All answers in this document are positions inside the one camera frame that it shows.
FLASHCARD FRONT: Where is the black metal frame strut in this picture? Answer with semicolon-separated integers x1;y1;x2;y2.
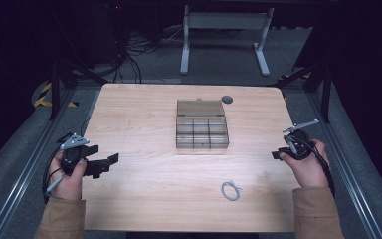
274;61;333;124
48;56;109;121

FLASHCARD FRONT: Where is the clear plastic compartment box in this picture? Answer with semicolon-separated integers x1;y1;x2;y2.
175;98;230;149

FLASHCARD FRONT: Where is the white metal table frame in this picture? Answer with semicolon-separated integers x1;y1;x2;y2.
179;4;276;77

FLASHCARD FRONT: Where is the person's left hand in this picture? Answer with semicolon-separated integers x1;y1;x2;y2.
47;152;88;202

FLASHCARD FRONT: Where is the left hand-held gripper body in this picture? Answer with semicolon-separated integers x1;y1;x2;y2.
59;132;91;177

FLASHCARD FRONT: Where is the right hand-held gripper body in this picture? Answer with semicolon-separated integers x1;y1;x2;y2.
282;118;320;161

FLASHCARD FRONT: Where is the person's right hand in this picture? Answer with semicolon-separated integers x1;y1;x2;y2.
280;138;331;191

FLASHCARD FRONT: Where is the aluminium floor rail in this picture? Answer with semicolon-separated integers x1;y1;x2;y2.
0;88;78;239
306;91;382;239

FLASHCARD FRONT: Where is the yellow black hazard tape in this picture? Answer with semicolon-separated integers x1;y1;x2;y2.
33;82;80;109

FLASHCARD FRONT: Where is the grey cable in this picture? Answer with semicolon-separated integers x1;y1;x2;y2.
220;180;243;202

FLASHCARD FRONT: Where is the tangle of black floor cables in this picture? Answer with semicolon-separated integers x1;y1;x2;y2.
110;19;187;84

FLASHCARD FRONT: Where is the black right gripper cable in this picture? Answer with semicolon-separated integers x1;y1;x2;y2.
302;137;336;197

